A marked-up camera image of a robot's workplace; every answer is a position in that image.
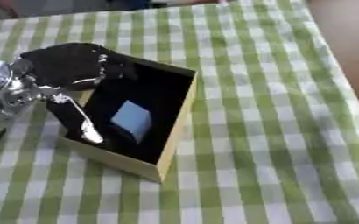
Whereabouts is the light blue cube block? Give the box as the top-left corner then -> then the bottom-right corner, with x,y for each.
109,100 -> 154,142

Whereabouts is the tan cardboard box black inside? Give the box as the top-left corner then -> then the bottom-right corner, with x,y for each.
57,53 -> 200,184

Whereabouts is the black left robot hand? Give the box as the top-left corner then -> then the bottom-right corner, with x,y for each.
8,42 -> 140,145

